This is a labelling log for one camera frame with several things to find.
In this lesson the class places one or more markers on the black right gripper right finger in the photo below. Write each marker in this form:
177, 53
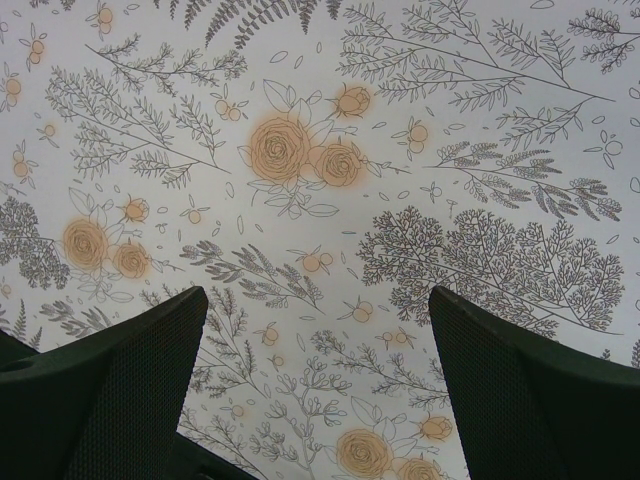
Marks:
527, 407

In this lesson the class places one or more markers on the floral patterned table mat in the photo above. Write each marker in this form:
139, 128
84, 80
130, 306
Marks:
318, 167

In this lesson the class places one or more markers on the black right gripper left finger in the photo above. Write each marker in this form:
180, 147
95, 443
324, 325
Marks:
106, 406

